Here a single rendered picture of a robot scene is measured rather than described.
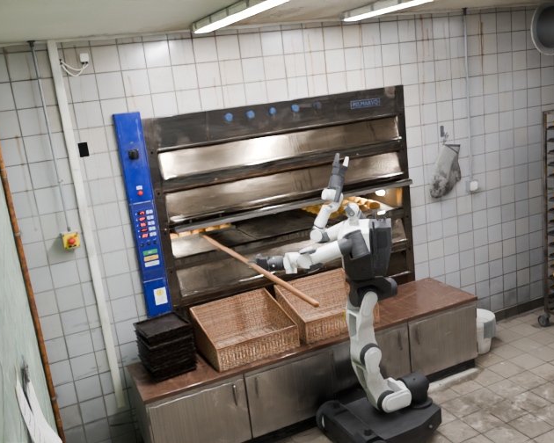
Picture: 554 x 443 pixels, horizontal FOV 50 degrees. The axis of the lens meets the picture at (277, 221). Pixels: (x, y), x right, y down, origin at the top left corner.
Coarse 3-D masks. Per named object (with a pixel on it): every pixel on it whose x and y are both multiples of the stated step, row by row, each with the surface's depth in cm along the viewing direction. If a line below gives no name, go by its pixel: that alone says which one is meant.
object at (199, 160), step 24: (360, 120) 430; (384, 120) 437; (216, 144) 388; (240, 144) 394; (264, 144) 400; (288, 144) 407; (312, 144) 413; (336, 144) 420; (360, 144) 424; (168, 168) 374; (192, 168) 380; (216, 168) 383
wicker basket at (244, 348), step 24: (264, 288) 412; (192, 312) 388; (216, 312) 398; (240, 312) 405; (264, 312) 411; (216, 336) 397; (240, 336) 403; (264, 336) 366; (288, 336) 374; (216, 360) 357; (240, 360) 362
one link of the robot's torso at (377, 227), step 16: (352, 224) 335; (368, 224) 334; (384, 224) 331; (368, 240) 325; (384, 240) 327; (368, 256) 328; (384, 256) 329; (352, 272) 334; (368, 272) 332; (384, 272) 333
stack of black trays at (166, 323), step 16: (144, 320) 370; (160, 320) 370; (176, 320) 368; (144, 336) 352; (160, 336) 349; (176, 336) 353; (192, 336) 362; (144, 352) 357; (160, 352) 349; (176, 352) 356; (192, 352) 361; (144, 368) 369; (160, 368) 351; (176, 368) 357; (192, 368) 362
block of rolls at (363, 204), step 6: (348, 198) 494; (354, 198) 487; (360, 198) 487; (318, 204) 492; (324, 204) 485; (342, 204) 481; (360, 204) 468; (366, 204) 470; (372, 204) 463; (378, 204) 464; (312, 210) 472; (318, 210) 464; (342, 210) 461; (366, 210) 460; (330, 216) 448; (336, 216) 449
